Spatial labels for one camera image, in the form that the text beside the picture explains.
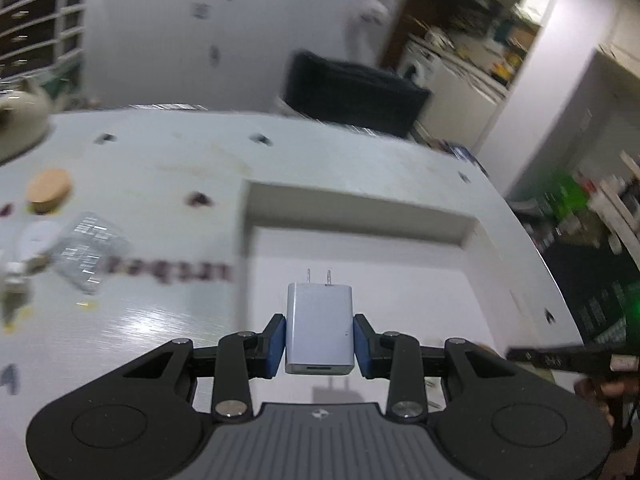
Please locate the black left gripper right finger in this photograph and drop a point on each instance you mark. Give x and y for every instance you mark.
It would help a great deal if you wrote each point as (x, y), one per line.
(403, 362)

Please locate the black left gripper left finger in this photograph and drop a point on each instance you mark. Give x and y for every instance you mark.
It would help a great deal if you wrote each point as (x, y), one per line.
(234, 362)

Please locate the white usb wall charger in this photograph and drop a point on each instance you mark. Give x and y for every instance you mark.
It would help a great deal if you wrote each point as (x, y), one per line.
(319, 328)

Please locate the white shallow tray box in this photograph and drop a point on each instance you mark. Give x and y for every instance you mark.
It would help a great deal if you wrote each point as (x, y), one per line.
(428, 272)

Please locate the green cardboard box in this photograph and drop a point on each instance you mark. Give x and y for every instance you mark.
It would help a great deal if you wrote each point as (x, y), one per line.
(566, 196)

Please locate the clear plastic blister case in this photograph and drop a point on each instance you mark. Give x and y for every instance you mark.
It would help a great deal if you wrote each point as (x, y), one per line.
(86, 248)

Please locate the white tape measure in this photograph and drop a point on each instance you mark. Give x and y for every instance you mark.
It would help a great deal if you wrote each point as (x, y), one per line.
(29, 249)

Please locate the round wooden lid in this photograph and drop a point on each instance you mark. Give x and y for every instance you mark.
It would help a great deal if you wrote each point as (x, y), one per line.
(48, 189)

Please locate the black woven chair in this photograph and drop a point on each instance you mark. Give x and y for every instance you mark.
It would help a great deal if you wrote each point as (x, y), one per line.
(352, 94)

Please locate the white washing machine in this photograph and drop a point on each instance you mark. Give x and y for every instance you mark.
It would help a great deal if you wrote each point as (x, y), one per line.
(419, 65)

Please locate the cream ceramic teapot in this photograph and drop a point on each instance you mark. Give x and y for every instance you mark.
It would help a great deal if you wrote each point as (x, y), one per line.
(25, 119)

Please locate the white drawer shelf unit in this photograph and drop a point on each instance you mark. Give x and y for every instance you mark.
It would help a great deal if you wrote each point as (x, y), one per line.
(43, 40)

